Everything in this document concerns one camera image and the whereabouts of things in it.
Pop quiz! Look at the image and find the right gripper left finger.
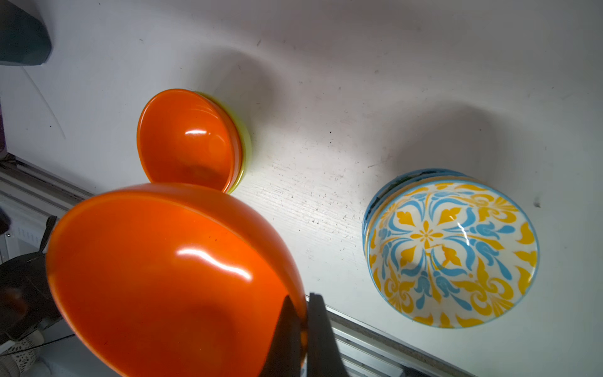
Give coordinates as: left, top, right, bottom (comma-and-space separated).
259, 296, 302, 377

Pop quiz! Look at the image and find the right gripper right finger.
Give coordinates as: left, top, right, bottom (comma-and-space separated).
307, 293, 349, 377

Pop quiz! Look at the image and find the small orange bowl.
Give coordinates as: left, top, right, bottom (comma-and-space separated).
46, 183, 307, 376

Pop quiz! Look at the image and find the blue yellow patterned bowl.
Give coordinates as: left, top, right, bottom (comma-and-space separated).
363, 176, 540, 328

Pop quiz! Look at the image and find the yellow flower bowl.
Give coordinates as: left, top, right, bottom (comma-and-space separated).
363, 175, 481, 255

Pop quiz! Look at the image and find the large orange bowl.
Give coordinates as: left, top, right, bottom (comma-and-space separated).
137, 89, 242, 193

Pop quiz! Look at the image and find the lime green bowl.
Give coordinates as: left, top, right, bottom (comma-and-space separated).
196, 91, 253, 194

